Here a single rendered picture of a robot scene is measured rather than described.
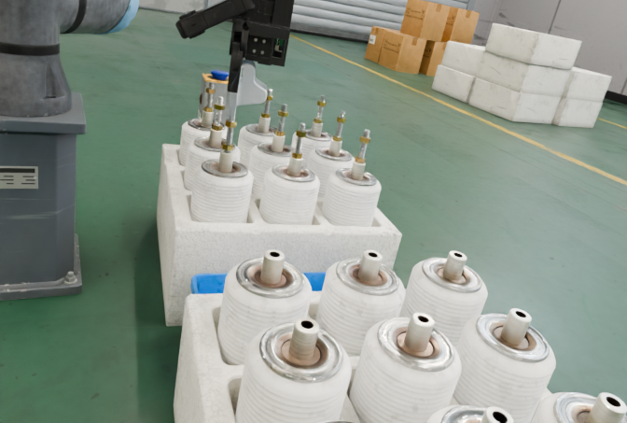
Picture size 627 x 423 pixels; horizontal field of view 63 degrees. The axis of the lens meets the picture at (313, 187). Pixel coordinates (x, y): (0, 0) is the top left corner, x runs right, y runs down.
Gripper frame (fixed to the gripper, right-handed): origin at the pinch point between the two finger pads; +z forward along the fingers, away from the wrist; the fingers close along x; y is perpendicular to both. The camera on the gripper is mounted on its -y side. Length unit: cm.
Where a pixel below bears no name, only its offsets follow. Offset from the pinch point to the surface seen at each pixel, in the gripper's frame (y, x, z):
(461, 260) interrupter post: 30.7, -26.6, 6.9
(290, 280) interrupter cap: 9.9, -31.2, 9.6
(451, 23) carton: 171, 381, -11
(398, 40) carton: 123, 363, 10
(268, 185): 8.0, 0.4, 11.7
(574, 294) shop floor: 85, 17, 35
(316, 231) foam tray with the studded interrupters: 16.9, -3.7, 16.9
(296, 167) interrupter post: 12.2, 1.6, 8.2
